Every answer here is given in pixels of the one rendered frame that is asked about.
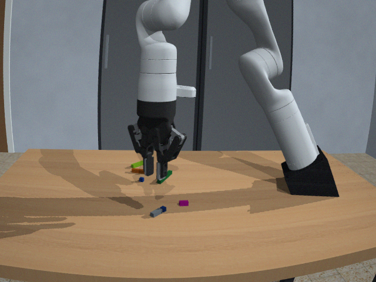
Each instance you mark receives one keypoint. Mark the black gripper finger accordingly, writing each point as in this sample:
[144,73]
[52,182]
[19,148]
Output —
[146,149]
[167,152]

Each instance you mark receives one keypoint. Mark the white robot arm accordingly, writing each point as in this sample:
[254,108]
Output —
[157,77]

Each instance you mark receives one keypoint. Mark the small magenta block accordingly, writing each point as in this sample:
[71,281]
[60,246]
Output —
[183,203]

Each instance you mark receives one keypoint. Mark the orange rod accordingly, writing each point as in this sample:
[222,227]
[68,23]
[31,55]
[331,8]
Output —
[137,171]

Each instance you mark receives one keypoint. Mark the grey rod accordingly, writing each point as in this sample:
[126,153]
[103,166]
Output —
[156,212]

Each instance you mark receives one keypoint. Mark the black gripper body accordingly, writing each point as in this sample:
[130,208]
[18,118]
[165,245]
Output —
[160,114]

